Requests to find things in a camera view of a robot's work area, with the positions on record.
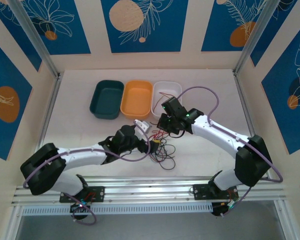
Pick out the thin red cable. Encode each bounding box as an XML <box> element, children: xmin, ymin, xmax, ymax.
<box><xmin>152</xmin><ymin>91</ymin><xmax>178</xmax><ymax>113</ymax></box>
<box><xmin>151</xmin><ymin>128</ymin><xmax>172</xmax><ymax>141</ymax></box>

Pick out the aluminium mounting rail beam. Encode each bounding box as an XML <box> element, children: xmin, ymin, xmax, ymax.
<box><xmin>11</xmin><ymin>174</ymin><xmax>290</xmax><ymax>206</ymax></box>

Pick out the white plastic bin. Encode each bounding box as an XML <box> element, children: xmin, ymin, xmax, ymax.
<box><xmin>151</xmin><ymin>81</ymin><xmax>183</xmax><ymax>120</ymax></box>

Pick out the aluminium side rail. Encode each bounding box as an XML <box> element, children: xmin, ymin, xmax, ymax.
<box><xmin>26</xmin><ymin>72</ymin><xmax>66</xmax><ymax>182</ymax></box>
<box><xmin>232</xmin><ymin>71</ymin><xmax>271</xmax><ymax>181</ymax></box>

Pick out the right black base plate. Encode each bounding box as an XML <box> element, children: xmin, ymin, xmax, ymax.
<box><xmin>192</xmin><ymin>183</ymin><xmax>240</xmax><ymax>201</ymax></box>

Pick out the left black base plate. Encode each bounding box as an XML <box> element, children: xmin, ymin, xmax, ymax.
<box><xmin>59</xmin><ymin>186</ymin><xmax>106</xmax><ymax>204</ymax></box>

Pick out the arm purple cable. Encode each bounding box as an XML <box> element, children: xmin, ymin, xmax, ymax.
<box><xmin>22</xmin><ymin>124</ymin><xmax>151</xmax><ymax>226</ymax></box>
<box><xmin>176</xmin><ymin>86</ymin><xmax>284</xmax><ymax>219</ymax></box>

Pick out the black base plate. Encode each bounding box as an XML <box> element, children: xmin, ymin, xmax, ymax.
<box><xmin>59</xmin><ymin>186</ymin><xmax>106</xmax><ymax>204</ymax></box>
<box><xmin>192</xmin><ymin>183</ymin><xmax>240</xmax><ymax>201</ymax></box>

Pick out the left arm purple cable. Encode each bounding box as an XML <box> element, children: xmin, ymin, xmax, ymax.
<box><xmin>22</xmin><ymin>124</ymin><xmax>151</xmax><ymax>226</ymax></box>

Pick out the black controller board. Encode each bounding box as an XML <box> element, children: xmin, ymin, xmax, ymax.
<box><xmin>211</xmin><ymin>201</ymin><xmax>238</xmax><ymax>218</ymax></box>
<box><xmin>69</xmin><ymin>201</ymin><xmax>92</xmax><ymax>215</ymax></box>

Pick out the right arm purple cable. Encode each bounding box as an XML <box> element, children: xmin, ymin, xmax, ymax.
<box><xmin>176</xmin><ymin>86</ymin><xmax>284</xmax><ymax>219</ymax></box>

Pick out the orange plastic bin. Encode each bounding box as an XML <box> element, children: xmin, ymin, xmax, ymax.
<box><xmin>120</xmin><ymin>79</ymin><xmax>154</xmax><ymax>120</ymax></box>

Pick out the aluminium frame post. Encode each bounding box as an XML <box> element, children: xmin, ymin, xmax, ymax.
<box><xmin>232</xmin><ymin>0</ymin><xmax>285</xmax><ymax>76</ymax></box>
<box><xmin>8</xmin><ymin>0</ymin><xmax>61</xmax><ymax>78</ymax></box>

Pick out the teal plastic bin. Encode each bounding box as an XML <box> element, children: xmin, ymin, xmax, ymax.
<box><xmin>89</xmin><ymin>79</ymin><xmax>125</xmax><ymax>120</ymax></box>

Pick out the white slotted cable duct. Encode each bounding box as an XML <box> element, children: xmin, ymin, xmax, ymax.
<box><xmin>22</xmin><ymin>202</ymin><xmax>213</xmax><ymax>216</ymax></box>

